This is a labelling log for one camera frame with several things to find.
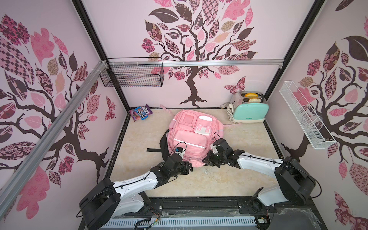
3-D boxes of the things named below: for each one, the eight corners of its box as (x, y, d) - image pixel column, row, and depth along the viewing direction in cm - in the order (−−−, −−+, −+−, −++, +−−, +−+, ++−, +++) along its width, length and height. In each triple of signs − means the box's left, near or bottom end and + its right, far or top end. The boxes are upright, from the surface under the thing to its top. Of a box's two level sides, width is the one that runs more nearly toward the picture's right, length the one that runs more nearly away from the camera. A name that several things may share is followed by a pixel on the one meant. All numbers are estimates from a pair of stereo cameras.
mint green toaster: (231, 124, 113) (238, 106, 98) (227, 105, 127) (232, 87, 112) (262, 123, 113) (273, 105, 98) (254, 105, 127) (263, 87, 112)
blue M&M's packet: (142, 120, 113) (141, 119, 111) (134, 110, 120) (133, 109, 118) (149, 117, 115) (148, 115, 114) (141, 107, 123) (140, 105, 121)
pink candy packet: (134, 122, 115) (133, 119, 112) (129, 114, 121) (127, 111, 118) (140, 119, 117) (139, 116, 114) (134, 111, 123) (133, 108, 120)
